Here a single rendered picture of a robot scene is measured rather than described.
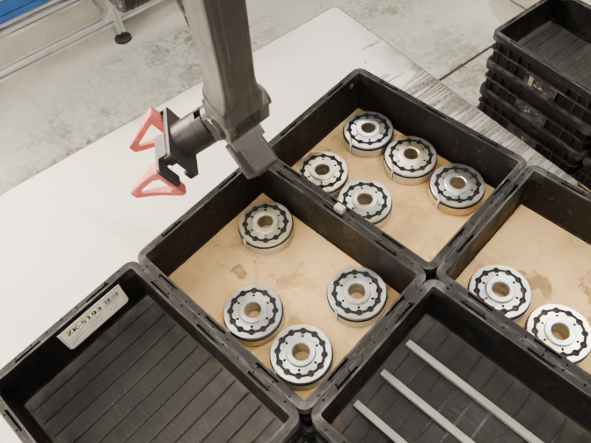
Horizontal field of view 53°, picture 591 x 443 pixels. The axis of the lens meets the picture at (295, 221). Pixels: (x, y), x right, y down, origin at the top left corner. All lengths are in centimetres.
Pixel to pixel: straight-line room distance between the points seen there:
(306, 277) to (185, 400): 30
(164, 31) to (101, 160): 154
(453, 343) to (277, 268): 33
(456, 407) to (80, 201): 94
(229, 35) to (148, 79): 216
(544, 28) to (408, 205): 111
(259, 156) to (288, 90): 72
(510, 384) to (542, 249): 27
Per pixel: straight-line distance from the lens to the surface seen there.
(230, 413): 100
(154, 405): 103
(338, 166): 117
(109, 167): 149
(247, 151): 84
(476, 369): 103
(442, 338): 104
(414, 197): 117
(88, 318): 105
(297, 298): 106
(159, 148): 87
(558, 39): 210
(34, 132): 273
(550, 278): 113
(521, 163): 113
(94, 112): 269
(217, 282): 109
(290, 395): 89
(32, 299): 136
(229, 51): 62
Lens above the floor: 178
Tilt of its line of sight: 57 degrees down
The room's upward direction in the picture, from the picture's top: 8 degrees counter-clockwise
